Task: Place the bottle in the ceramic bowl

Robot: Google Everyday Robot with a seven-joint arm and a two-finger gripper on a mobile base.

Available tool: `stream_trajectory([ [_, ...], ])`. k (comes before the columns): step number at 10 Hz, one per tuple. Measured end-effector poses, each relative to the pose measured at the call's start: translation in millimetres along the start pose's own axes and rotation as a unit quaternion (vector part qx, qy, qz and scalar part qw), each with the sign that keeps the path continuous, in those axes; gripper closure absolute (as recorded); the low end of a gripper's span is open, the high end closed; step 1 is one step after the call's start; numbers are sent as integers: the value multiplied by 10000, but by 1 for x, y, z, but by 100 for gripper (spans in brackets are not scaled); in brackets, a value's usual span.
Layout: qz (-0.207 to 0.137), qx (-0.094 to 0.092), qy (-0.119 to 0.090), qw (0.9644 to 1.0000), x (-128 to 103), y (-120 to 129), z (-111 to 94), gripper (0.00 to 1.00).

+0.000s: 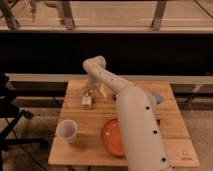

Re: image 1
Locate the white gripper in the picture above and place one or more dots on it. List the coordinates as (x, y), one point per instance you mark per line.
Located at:
(93, 84)

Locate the clear plastic bottle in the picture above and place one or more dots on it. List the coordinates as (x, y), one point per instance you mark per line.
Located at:
(87, 101)

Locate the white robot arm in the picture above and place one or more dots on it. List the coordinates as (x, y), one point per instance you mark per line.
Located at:
(141, 137)

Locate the orange ceramic bowl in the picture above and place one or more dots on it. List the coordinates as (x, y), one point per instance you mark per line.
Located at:
(111, 138)

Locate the blue sponge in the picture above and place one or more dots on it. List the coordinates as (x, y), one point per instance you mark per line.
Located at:
(158, 97)

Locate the white plastic cup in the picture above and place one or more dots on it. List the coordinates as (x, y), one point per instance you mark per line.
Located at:
(67, 130)

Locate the wooden table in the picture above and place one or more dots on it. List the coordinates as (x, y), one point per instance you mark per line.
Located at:
(88, 149)

